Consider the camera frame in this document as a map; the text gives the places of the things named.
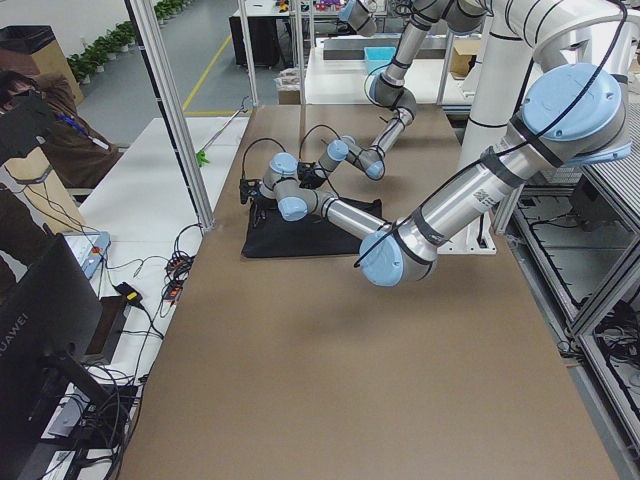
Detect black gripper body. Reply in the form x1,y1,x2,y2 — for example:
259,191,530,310
297,162,323,188
250,192,273,223

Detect black t-shirt with logo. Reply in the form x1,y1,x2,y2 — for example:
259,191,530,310
242,200,360,258

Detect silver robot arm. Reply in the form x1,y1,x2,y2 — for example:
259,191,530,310
240,1,639,287
298,1,486,189

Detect teach pendant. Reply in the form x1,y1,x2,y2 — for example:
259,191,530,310
63,231,111,279

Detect black computer monitor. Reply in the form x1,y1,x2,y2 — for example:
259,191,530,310
1,234,108,479

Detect person in brown jacket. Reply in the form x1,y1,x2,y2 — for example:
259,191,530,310
1,70,122,189

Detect cardboard box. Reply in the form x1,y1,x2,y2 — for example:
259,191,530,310
1,25,85,106

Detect green handled reacher grabber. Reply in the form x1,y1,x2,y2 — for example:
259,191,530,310
196,96,249,167

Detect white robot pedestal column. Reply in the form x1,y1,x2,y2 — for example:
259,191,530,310
434,0,546,256

